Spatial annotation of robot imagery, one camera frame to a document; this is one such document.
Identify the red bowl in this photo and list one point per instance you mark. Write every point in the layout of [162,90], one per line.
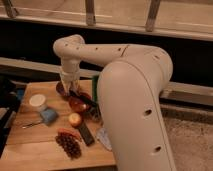
[77,105]

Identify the green plastic tray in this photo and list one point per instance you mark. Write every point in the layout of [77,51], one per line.
[94,88]

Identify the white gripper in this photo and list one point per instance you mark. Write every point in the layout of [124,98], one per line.
[70,74]

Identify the dark grape bunch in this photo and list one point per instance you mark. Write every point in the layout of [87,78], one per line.
[69,145]

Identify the blue grey cloth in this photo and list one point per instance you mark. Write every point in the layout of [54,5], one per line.
[102,136]

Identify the red chili pepper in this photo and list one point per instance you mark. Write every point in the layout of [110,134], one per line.
[70,132]

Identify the wooden table board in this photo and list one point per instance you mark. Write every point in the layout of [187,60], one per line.
[35,148]

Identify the black rectangular block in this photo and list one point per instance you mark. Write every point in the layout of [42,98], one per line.
[86,134]

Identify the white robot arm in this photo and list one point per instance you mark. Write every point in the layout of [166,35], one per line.
[128,92]

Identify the purple bowl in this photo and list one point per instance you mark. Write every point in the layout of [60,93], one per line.
[60,90]

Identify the metal spoon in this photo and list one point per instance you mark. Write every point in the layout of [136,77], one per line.
[32,124]

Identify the white round lid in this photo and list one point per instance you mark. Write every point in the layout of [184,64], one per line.
[37,100]

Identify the yellow red apple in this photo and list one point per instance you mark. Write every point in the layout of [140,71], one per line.
[75,119]

